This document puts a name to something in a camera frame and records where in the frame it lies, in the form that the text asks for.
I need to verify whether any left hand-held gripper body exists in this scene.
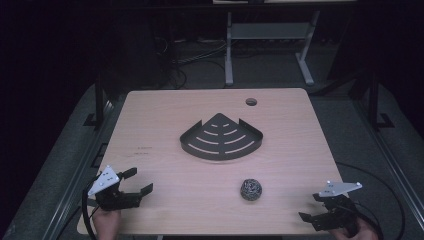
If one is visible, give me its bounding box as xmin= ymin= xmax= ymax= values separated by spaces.
xmin=87 ymin=164 xmax=143 ymax=212

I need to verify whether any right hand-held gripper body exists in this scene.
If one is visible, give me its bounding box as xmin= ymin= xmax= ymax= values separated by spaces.
xmin=316 ymin=180 xmax=364 ymax=232

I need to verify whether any steel wool scouring ball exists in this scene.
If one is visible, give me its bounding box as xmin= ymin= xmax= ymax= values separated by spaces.
xmin=239 ymin=178 xmax=263 ymax=202

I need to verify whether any black metal corner shelf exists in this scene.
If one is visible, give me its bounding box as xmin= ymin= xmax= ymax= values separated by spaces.
xmin=179 ymin=112 xmax=264 ymax=162

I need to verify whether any person's left hand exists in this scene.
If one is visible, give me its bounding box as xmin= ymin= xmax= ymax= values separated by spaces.
xmin=92 ymin=208 xmax=122 ymax=240

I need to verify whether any person's right hand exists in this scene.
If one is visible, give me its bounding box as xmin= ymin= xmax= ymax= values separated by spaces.
xmin=329 ymin=218 xmax=380 ymax=240

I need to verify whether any grey metal stand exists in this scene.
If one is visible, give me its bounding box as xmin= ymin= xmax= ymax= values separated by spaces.
xmin=224 ymin=10 xmax=321 ymax=87

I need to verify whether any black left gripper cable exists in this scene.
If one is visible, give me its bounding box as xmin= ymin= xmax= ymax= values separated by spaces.
xmin=81 ymin=181 xmax=101 ymax=240

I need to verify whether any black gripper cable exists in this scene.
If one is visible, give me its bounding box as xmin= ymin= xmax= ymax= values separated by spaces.
xmin=81 ymin=181 xmax=101 ymax=240
xmin=334 ymin=161 xmax=407 ymax=240

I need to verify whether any aluminium rail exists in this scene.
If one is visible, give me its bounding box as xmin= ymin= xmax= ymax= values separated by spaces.
xmin=41 ymin=99 xmax=116 ymax=240
xmin=353 ymin=99 xmax=424 ymax=231

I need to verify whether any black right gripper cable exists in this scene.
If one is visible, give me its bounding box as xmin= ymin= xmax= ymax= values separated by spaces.
xmin=334 ymin=161 xmax=407 ymax=240

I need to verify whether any black frame post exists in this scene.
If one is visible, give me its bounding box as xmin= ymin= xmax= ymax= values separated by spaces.
xmin=367 ymin=72 xmax=396 ymax=132
xmin=83 ymin=73 xmax=111 ymax=128

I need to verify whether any bundle of floor cables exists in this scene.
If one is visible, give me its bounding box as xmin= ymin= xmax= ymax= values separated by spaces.
xmin=153 ymin=35 xmax=228 ymax=90

